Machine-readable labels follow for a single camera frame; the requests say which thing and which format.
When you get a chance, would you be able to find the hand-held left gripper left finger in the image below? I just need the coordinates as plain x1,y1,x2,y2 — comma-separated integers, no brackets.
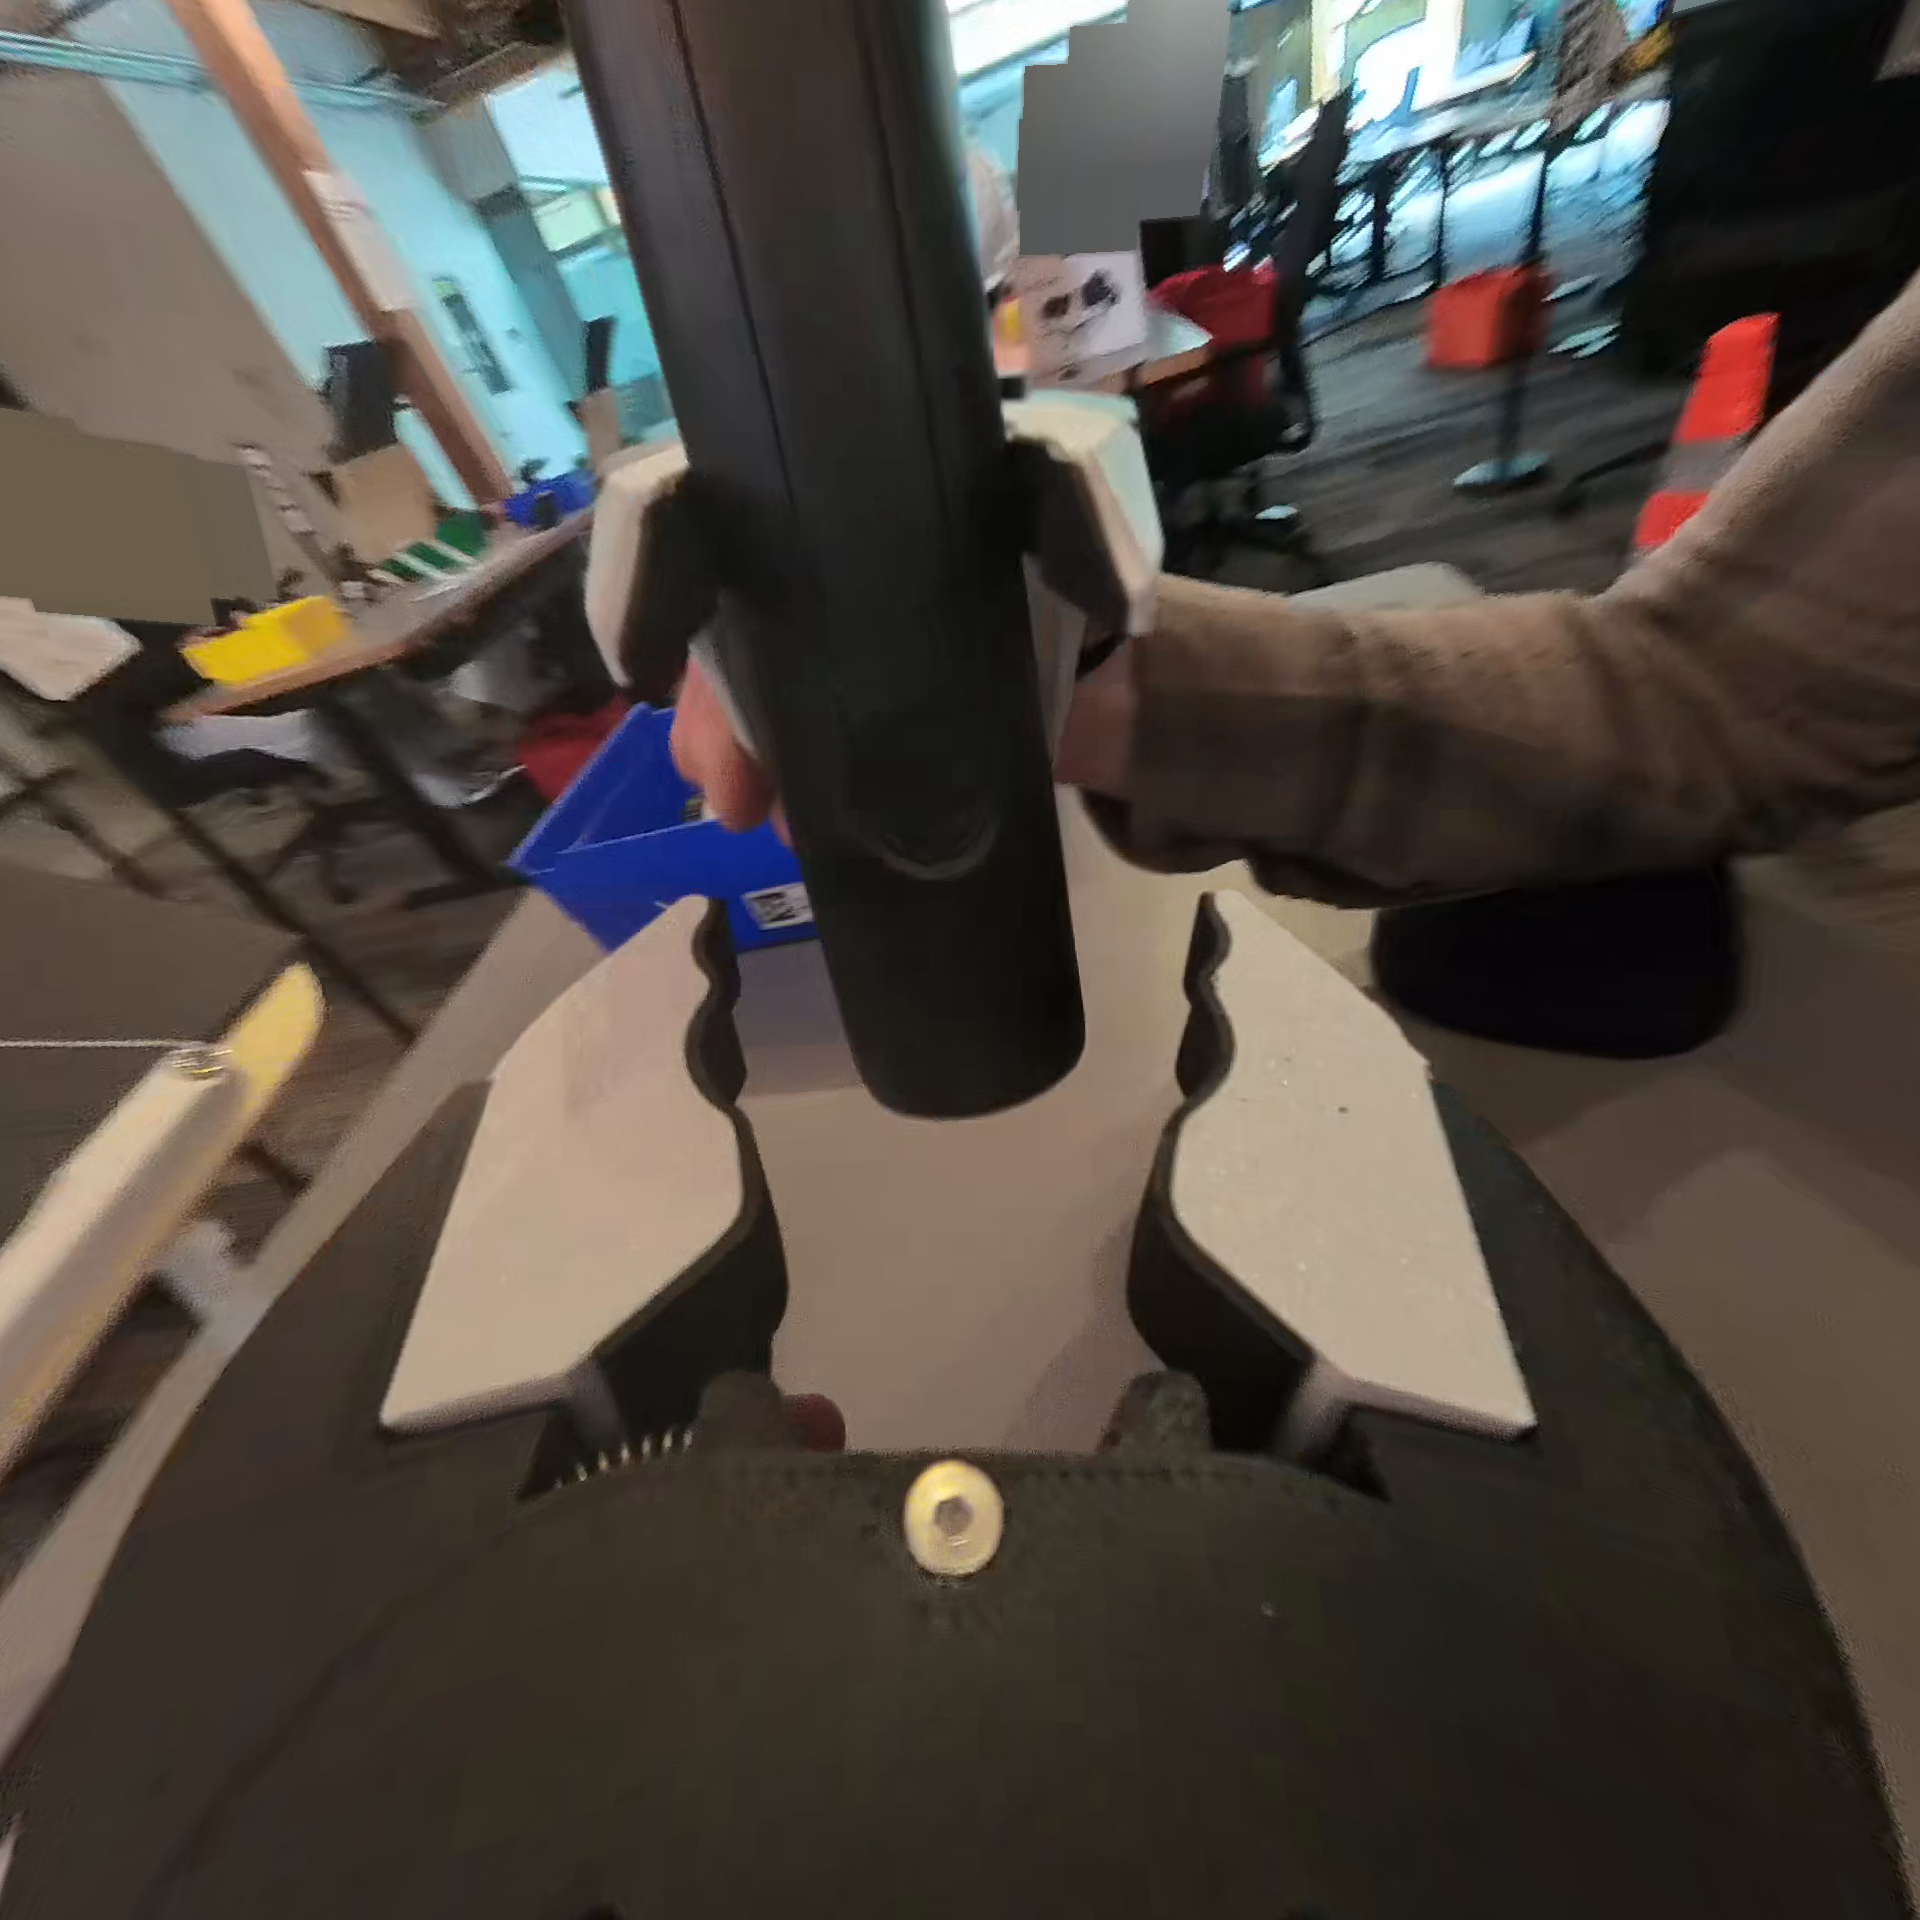
384,893,787,1434

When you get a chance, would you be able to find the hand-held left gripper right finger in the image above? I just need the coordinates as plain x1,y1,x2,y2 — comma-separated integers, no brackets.
1130,892,1538,1460

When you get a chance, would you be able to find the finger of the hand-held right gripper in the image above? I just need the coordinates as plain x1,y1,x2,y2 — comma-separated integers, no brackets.
1003,391,1169,681
583,445,726,715

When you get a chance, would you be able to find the black remote control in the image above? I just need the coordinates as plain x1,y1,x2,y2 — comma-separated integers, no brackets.
563,0,1092,1121

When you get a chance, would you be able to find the blue plastic bin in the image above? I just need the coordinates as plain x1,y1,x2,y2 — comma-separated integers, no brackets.
510,705,819,956

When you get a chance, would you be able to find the person's right hand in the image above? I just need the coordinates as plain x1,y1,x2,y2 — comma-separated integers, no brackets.
664,635,1148,837

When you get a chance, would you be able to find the red bucket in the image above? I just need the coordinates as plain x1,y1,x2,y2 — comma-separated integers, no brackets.
512,705,635,804

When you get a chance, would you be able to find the long wooden workbench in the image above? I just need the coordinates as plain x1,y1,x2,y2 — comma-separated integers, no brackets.
173,490,649,908

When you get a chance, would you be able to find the black swivel chair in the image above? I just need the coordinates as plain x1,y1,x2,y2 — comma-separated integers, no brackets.
1138,89,1356,563

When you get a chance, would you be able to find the yellow plastic bin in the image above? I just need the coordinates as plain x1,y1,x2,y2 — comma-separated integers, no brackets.
178,591,360,689

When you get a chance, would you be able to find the red floor container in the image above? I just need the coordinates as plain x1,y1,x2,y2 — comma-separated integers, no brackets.
1422,263,1560,379

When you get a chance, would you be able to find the orange traffic cone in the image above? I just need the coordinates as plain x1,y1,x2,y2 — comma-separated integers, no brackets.
1625,309,1785,560

